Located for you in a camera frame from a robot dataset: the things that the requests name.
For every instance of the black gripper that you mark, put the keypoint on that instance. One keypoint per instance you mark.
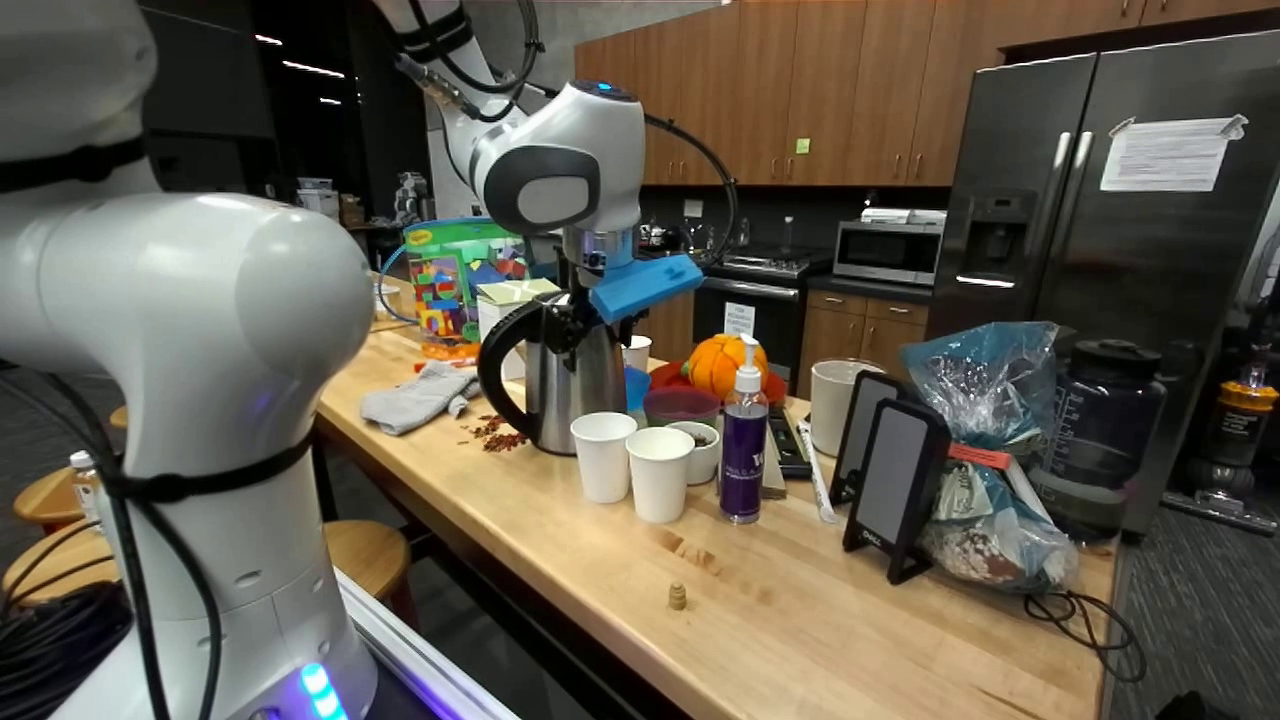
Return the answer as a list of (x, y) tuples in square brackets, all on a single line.
[(580, 264)]

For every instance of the stainless steel kettle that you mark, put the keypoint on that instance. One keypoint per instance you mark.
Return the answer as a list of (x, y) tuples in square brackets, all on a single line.
[(557, 386)]

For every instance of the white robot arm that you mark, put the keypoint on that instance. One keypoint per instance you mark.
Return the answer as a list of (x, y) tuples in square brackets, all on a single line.
[(216, 317)]

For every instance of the blue bowl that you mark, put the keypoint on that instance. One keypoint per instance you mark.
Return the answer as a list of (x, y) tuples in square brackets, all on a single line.
[(633, 391)]

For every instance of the small white bowl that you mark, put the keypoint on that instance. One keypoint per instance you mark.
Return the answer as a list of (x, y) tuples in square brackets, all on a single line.
[(705, 451)]

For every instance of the white green carton box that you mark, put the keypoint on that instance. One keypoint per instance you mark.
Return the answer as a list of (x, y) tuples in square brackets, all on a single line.
[(495, 303)]

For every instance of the scattered dried food bits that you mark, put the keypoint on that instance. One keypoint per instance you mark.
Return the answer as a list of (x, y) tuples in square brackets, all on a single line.
[(496, 433)]

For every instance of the colourful foam blocks bag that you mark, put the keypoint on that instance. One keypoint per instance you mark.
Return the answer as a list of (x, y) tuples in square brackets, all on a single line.
[(450, 261)]

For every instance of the orange pumpkin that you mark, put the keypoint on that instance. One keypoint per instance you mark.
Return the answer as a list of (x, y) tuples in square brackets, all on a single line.
[(713, 364)]

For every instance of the grey knitted cloth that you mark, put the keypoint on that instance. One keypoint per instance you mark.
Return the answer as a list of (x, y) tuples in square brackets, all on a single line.
[(408, 406)]

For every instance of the purple spray bottle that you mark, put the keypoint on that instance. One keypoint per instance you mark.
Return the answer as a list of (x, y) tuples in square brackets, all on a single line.
[(747, 422)]

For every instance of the white mug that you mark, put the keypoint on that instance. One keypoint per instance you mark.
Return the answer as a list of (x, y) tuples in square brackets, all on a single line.
[(831, 402)]

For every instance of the wooden stool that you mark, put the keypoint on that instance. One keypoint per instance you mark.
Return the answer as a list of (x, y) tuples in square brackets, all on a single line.
[(369, 554)]

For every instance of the black speaker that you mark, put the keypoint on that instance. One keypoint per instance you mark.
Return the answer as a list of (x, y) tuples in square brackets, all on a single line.
[(900, 477), (858, 430)]

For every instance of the silver microwave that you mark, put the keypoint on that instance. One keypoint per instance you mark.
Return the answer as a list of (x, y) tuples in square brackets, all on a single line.
[(890, 254)]

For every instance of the blue plastic bag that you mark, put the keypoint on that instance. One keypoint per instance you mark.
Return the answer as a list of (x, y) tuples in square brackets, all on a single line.
[(995, 393)]

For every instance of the black blender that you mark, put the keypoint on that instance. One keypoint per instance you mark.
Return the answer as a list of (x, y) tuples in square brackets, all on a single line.
[(1100, 422)]

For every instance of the black refrigerator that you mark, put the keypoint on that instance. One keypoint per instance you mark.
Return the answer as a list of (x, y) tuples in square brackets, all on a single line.
[(1033, 235)]

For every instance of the white paper on fridge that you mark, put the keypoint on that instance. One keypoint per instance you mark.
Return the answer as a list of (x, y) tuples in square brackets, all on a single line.
[(1170, 152)]

